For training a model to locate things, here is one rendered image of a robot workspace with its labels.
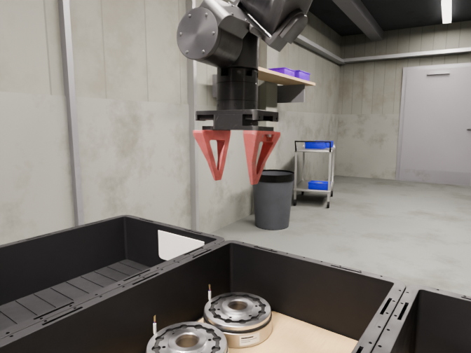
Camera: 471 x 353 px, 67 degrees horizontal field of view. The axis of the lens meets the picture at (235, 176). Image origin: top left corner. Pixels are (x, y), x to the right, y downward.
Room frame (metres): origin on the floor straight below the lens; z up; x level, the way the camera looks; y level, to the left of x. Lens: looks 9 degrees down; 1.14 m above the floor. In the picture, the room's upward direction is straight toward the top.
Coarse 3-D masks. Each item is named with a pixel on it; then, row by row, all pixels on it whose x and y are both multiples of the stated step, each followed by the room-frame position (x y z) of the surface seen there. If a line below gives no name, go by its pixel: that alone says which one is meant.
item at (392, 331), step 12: (408, 288) 0.42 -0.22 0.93; (420, 288) 0.42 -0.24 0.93; (432, 288) 0.42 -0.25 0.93; (408, 300) 0.39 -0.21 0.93; (456, 300) 0.40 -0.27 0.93; (468, 300) 0.39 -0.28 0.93; (396, 312) 0.37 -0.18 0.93; (408, 312) 0.37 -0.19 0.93; (396, 324) 0.34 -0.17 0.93; (384, 336) 0.32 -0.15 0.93; (396, 336) 0.32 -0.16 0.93; (384, 348) 0.30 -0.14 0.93
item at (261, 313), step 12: (216, 300) 0.52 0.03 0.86; (252, 300) 0.52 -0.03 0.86; (264, 300) 0.52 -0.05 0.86; (204, 312) 0.49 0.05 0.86; (216, 312) 0.48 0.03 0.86; (252, 312) 0.48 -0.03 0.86; (264, 312) 0.49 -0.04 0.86; (216, 324) 0.46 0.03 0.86; (228, 324) 0.45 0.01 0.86; (240, 324) 0.45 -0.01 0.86; (252, 324) 0.45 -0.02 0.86
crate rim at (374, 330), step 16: (192, 256) 0.53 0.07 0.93; (288, 256) 0.53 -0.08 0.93; (160, 272) 0.47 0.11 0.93; (352, 272) 0.47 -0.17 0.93; (368, 272) 0.47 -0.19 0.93; (128, 288) 0.42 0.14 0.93; (400, 288) 0.42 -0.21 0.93; (80, 304) 0.38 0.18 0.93; (96, 304) 0.39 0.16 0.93; (384, 304) 0.38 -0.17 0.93; (48, 320) 0.35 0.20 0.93; (64, 320) 0.36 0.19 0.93; (384, 320) 0.35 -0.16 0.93; (16, 336) 0.32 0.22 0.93; (32, 336) 0.33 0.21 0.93; (368, 336) 0.32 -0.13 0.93; (0, 352) 0.30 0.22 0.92; (352, 352) 0.30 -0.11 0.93; (368, 352) 0.30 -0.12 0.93
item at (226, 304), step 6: (228, 300) 0.51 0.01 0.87; (234, 300) 0.51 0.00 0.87; (240, 300) 0.51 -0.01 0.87; (246, 300) 0.51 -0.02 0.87; (222, 306) 0.49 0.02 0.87; (228, 306) 0.50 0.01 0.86; (246, 306) 0.50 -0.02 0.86; (252, 306) 0.49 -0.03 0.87; (228, 312) 0.48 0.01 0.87; (234, 312) 0.48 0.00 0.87; (240, 312) 0.48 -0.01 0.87; (246, 312) 0.48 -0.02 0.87
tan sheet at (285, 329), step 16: (272, 320) 0.52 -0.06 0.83; (288, 320) 0.52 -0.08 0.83; (272, 336) 0.47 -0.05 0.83; (288, 336) 0.47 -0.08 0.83; (304, 336) 0.47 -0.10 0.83; (320, 336) 0.47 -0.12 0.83; (336, 336) 0.47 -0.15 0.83; (240, 352) 0.44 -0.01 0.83; (256, 352) 0.44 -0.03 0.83; (272, 352) 0.44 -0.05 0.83; (288, 352) 0.44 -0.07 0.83; (304, 352) 0.44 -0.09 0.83; (320, 352) 0.44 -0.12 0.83; (336, 352) 0.44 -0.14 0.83
